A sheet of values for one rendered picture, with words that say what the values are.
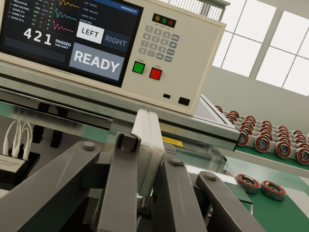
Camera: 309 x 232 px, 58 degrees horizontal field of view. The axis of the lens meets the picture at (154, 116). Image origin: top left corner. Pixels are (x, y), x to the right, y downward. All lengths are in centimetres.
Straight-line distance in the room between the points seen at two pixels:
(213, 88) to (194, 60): 665
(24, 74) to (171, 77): 29
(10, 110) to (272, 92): 743
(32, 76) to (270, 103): 746
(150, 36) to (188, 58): 9
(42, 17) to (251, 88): 712
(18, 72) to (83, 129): 17
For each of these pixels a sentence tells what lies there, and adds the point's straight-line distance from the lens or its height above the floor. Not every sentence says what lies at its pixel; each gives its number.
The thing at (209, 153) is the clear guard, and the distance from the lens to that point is 59.
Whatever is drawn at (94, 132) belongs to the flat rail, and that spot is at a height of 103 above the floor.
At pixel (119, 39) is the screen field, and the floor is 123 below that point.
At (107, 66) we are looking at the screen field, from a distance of 60.
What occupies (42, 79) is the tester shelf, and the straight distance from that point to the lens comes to 60.
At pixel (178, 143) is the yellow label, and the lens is 58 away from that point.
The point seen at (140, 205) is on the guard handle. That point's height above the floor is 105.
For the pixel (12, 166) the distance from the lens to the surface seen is 65.
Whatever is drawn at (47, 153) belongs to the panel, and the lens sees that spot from 82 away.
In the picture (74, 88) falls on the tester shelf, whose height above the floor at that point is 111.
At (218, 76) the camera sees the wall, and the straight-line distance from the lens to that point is 722.
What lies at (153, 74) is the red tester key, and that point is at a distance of 59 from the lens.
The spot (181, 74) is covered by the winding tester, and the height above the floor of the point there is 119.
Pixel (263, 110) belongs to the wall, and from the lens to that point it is 785.
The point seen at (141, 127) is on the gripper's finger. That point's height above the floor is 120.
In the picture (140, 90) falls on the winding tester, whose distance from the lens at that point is 60.
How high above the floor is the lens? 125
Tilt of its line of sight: 15 degrees down
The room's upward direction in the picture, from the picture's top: 18 degrees clockwise
